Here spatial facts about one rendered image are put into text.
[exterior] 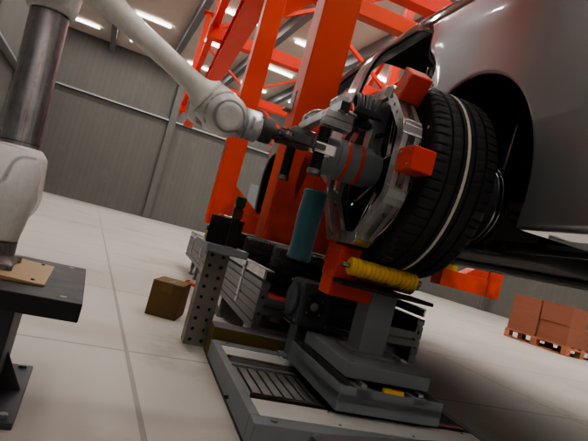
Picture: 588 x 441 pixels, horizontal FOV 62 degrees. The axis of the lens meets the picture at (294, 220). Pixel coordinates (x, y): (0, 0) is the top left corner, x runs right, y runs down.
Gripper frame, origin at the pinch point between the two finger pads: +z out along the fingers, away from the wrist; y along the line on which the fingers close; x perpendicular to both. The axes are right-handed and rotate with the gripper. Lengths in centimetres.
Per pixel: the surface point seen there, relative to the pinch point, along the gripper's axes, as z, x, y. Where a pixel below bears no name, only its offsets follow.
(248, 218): 37, -19, -253
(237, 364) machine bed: 0, -76, -32
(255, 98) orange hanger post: 15, 77, -253
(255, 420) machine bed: -6, -75, 21
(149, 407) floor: -30, -83, 2
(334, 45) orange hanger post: 13, 58, -60
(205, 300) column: -10, -63, -73
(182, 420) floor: -21, -83, 8
